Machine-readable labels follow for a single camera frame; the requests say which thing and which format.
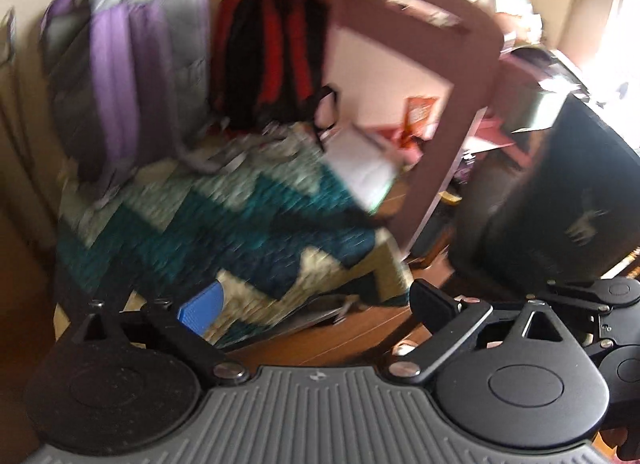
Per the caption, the teal zigzag quilt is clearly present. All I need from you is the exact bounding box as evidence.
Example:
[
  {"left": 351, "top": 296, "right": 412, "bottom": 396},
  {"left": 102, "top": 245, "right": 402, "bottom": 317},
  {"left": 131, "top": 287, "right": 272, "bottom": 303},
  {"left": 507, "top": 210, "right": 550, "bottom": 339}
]
[{"left": 53, "top": 129, "right": 412, "bottom": 347}]

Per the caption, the white paper sheet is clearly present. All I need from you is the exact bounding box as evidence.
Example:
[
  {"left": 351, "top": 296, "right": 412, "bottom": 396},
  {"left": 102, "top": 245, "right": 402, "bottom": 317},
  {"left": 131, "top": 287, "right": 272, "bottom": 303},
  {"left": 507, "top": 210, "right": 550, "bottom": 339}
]
[{"left": 323, "top": 125, "right": 404, "bottom": 213}]

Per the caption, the orange snack bag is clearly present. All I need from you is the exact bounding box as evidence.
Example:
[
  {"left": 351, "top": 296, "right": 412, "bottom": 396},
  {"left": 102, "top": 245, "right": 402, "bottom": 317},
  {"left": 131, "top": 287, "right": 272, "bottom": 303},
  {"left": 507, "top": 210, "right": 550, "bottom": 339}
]
[{"left": 399, "top": 96, "right": 439, "bottom": 148}]

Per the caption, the pink study desk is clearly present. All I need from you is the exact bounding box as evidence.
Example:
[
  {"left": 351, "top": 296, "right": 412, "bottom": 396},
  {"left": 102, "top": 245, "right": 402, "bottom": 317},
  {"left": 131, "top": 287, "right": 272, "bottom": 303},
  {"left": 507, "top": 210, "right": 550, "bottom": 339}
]
[{"left": 326, "top": 0, "right": 572, "bottom": 254}]

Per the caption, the purple grey backpack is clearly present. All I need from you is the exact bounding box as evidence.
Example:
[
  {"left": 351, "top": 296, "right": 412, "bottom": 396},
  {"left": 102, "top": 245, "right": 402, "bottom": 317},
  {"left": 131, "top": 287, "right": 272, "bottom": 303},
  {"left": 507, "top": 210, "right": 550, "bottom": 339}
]
[{"left": 40, "top": 0, "right": 243, "bottom": 200}]

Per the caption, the red black backpack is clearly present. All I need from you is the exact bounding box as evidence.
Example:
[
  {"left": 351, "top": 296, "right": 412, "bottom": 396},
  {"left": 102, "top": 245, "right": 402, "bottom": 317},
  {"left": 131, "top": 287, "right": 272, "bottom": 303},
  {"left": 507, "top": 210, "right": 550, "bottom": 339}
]
[{"left": 210, "top": 0, "right": 340, "bottom": 143}]

